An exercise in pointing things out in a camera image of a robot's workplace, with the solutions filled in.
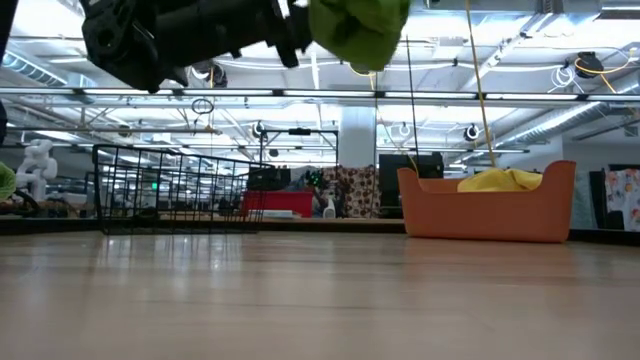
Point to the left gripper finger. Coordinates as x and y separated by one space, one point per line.
304 27

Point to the green microfiber towel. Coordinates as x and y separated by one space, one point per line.
360 30

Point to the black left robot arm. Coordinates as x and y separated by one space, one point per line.
125 45

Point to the black monitor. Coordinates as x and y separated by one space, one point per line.
270 179

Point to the black screen box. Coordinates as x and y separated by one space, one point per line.
400 165

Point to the brown patterned fabric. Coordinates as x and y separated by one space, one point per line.
357 190

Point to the red box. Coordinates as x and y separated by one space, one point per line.
277 202

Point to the white spray bottle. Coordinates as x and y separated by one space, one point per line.
329 210

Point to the white humanoid robot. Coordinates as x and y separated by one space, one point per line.
37 165

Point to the orange plastic basket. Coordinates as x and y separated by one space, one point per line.
490 215

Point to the green round object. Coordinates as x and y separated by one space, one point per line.
5 182

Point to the floral cloth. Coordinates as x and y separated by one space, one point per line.
622 190

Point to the black stand frame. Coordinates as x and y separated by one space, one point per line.
300 131

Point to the black metal frame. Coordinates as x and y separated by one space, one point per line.
325 226

